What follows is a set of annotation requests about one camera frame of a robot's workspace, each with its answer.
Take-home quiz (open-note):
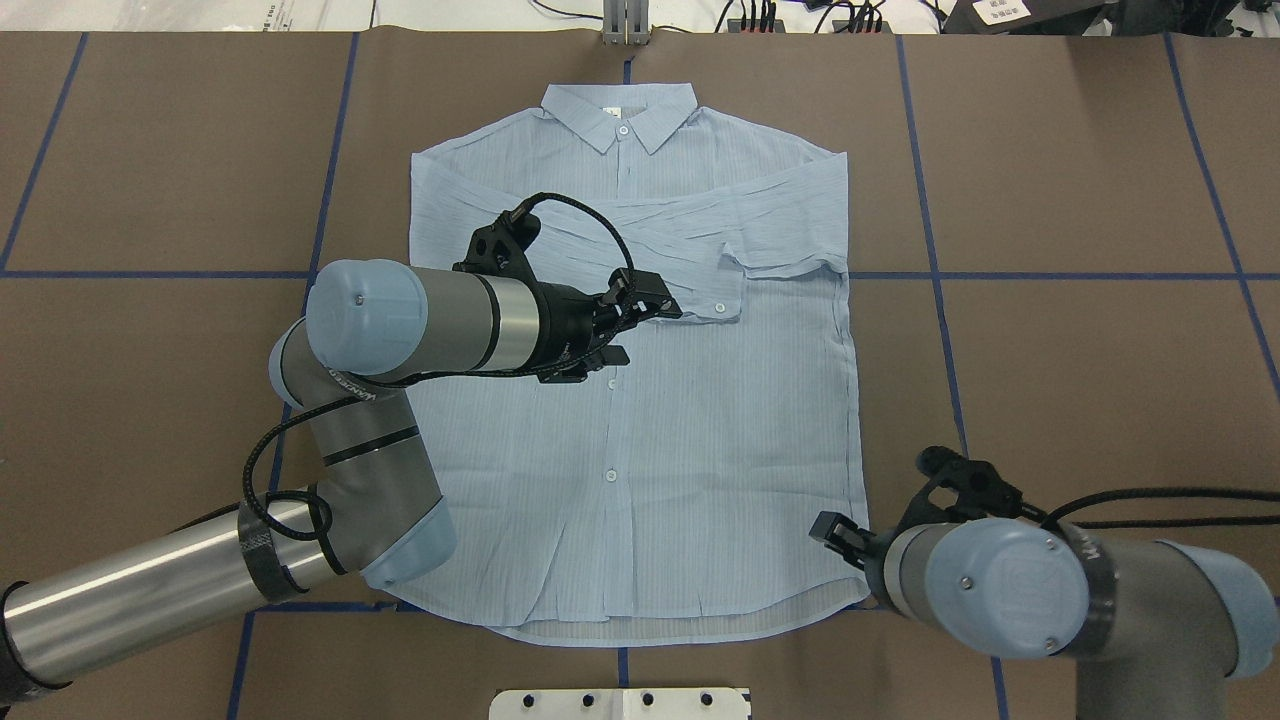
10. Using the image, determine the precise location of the light blue button-up shirt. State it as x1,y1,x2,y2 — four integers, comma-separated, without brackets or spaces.
388,85,869,647

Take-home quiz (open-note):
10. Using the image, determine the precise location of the black device with label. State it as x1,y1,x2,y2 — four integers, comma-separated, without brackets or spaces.
941,0,1114,36

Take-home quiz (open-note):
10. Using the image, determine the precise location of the black power strip with cables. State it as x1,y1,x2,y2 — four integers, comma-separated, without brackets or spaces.
660,1,957,35

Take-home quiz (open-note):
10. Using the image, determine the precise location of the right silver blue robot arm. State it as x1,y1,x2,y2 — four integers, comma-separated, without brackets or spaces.
809,511,1277,719

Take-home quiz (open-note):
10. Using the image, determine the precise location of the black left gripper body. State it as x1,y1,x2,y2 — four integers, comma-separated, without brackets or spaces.
535,281,639,384

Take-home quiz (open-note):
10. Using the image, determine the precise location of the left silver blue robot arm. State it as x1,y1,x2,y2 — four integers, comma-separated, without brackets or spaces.
3,258,684,708

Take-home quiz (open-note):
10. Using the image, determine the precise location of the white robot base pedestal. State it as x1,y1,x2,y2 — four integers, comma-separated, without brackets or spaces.
488,687,754,719

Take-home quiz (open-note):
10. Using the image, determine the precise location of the grey aluminium frame post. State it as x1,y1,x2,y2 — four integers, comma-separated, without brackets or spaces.
602,0,652,46

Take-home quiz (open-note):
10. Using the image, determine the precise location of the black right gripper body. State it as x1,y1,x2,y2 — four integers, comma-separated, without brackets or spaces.
852,525,900,611

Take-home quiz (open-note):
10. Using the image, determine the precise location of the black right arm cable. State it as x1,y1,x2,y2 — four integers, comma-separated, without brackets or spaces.
1041,487,1280,530

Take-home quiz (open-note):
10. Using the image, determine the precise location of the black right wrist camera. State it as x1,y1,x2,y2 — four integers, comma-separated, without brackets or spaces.
893,446,1047,536

